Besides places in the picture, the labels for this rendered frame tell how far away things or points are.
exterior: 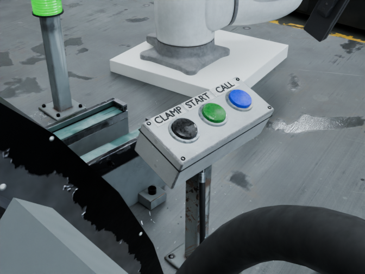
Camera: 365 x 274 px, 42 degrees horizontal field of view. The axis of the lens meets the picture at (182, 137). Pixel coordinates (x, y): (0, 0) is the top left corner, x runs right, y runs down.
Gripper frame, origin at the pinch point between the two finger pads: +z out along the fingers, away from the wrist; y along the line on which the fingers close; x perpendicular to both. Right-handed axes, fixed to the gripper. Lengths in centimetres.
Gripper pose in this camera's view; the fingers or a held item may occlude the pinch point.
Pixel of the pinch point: (327, 12)
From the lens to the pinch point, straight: 64.5
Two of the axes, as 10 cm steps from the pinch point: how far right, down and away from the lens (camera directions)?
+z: -2.6, 6.4, 7.2
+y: -7.0, 3.9, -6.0
